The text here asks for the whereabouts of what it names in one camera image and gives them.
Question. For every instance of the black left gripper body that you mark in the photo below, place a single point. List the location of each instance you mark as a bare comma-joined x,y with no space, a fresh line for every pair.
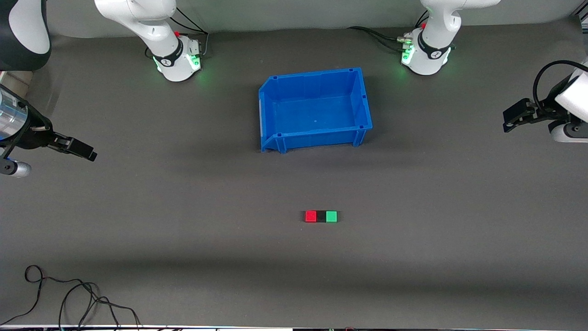
541,111

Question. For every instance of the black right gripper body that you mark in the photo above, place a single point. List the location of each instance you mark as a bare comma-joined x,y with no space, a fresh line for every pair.
31,136

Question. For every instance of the small green cube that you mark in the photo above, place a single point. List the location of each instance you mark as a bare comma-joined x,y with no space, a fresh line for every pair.
331,216

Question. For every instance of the small black cube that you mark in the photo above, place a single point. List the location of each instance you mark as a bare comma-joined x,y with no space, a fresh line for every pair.
321,216

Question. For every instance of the small red cube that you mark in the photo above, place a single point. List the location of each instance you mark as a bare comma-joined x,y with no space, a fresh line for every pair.
311,216

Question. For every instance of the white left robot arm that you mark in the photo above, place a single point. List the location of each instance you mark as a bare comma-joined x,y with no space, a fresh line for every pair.
429,50

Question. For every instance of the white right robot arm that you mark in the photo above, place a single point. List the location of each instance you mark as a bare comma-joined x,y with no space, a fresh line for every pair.
165,46

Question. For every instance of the beige plastic crate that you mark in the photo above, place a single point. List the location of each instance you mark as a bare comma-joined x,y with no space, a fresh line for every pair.
20,79

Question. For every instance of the blue plastic storage bin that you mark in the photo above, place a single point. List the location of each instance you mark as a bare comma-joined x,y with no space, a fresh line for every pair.
317,110

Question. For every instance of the dark grey table mat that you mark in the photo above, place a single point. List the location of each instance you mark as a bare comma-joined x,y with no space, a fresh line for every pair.
294,276

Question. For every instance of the aluminium frame rail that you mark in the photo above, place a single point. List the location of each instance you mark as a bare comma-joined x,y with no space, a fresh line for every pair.
582,17

